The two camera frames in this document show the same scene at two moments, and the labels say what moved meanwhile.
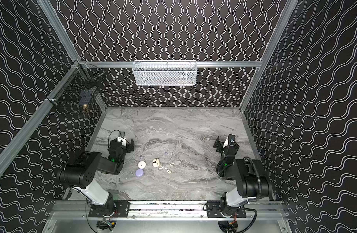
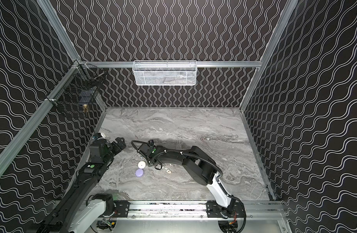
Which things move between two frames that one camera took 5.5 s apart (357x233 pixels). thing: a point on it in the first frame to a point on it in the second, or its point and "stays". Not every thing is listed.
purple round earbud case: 139,173 stays
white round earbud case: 141,164 stays
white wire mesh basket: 164,72 stays
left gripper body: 128,145 to 115,146
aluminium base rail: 66,210 stays
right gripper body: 222,144 to 148,157
